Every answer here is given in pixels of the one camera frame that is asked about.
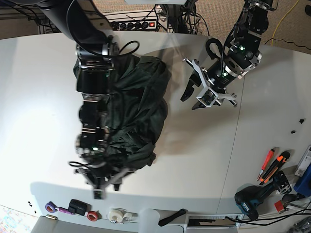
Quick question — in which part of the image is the white gripper body, image left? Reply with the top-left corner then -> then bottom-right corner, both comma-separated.
75,166 -> 133,200

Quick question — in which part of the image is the dark green t-shirt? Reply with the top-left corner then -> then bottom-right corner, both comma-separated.
72,55 -> 172,172

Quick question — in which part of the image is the purple tape roll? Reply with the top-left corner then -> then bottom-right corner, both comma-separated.
45,201 -> 57,213

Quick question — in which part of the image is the black action camera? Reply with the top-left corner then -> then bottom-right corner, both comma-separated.
68,199 -> 88,216

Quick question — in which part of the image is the white gripper body, image right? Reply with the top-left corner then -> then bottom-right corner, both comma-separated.
183,57 -> 237,107

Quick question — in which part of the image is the black power strip red switch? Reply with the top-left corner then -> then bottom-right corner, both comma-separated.
111,21 -> 156,32

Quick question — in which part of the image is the yellow cable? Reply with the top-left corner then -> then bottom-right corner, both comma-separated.
271,0 -> 301,46

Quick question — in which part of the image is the white plastic cup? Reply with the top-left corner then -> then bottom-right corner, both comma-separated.
138,209 -> 160,233

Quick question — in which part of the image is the teal black cordless drill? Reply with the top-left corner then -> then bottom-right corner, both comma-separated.
234,171 -> 292,221

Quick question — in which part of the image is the red tape roll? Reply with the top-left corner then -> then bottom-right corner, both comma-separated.
87,211 -> 100,222

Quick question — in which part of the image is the blue box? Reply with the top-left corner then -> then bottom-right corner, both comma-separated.
294,165 -> 311,197

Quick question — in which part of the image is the orange black utility knife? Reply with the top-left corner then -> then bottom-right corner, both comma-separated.
259,151 -> 291,185

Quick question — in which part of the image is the red square tag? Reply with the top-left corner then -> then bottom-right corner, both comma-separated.
274,200 -> 285,212

